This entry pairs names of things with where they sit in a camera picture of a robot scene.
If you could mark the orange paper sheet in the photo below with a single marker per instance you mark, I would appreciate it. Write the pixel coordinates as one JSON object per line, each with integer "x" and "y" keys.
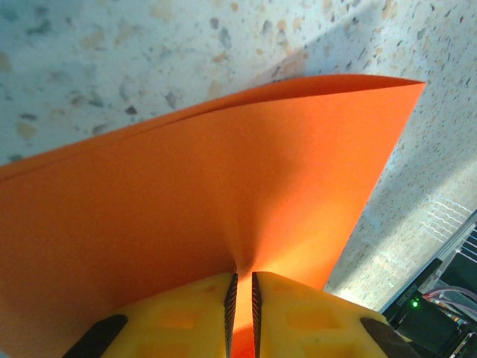
{"x": 186, "y": 186}

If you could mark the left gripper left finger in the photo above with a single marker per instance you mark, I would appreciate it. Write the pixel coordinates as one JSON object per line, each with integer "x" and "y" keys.
{"x": 167, "y": 328}

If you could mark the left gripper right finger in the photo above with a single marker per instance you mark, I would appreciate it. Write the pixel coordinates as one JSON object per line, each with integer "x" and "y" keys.
{"x": 316, "y": 328}

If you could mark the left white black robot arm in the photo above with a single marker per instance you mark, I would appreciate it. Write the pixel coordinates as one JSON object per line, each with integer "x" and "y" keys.
{"x": 428, "y": 324}

